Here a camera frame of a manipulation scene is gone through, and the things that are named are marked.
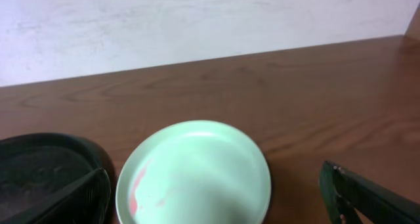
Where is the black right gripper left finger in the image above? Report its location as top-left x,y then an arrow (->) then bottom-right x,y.
2,168 -> 111,224

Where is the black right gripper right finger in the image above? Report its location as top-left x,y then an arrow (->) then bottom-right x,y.
319,161 -> 419,224

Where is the pale green plate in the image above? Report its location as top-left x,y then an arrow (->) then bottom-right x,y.
115,120 -> 272,224

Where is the round black tray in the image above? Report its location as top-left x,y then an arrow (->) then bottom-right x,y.
1,133 -> 116,223

